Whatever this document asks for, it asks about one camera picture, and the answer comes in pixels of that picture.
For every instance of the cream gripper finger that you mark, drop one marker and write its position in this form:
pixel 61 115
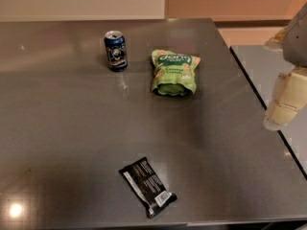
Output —
pixel 275 43
pixel 289 96

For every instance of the black rxbar chocolate bar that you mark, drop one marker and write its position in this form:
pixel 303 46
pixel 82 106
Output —
pixel 148 187

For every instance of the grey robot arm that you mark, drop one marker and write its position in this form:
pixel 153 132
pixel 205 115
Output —
pixel 295 40

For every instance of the green rice chip bag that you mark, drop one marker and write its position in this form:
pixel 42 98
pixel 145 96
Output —
pixel 174 74

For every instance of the blue soda can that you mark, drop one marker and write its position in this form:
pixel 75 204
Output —
pixel 116 51

